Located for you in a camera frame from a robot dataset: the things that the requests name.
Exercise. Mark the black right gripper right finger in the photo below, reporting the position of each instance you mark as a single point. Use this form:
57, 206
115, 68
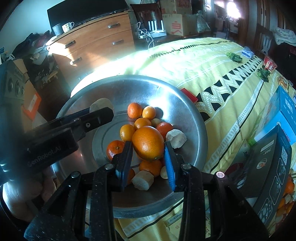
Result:
213, 208

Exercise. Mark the yellow patterned bedspread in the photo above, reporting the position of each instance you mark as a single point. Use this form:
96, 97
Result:
230, 95

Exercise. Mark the silver metal basin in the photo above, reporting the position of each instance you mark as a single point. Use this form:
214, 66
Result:
172, 107

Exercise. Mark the large orange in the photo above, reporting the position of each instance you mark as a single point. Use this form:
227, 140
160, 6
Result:
148, 143

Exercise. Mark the red instant noodle cup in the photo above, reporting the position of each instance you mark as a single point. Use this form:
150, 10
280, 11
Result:
269, 64

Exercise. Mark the small orange in basin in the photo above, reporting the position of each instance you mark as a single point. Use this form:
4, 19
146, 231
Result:
113, 148

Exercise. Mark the wooden drawer dresser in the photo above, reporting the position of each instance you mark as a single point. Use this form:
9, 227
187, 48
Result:
84, 48

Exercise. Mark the blue green printed box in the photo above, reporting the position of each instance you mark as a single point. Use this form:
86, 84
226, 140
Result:
279, 111

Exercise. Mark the black printed box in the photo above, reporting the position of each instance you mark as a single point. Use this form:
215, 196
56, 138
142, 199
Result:
260, 173

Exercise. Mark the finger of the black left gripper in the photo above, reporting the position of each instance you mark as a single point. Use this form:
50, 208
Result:
81, 122

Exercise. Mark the white sugarcane piece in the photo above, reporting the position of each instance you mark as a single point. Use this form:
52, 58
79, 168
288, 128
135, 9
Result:
176, 137

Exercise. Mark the beige sugarcane chunk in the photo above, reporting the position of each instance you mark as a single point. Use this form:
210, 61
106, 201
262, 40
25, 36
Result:
100, 104

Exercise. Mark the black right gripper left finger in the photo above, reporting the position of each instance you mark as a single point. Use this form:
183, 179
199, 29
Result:
81, 208

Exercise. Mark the white mug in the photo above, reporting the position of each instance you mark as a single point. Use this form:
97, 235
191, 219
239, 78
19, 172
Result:
67, 27

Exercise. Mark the person's left hand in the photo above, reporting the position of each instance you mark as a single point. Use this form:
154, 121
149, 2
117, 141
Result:
17, 194

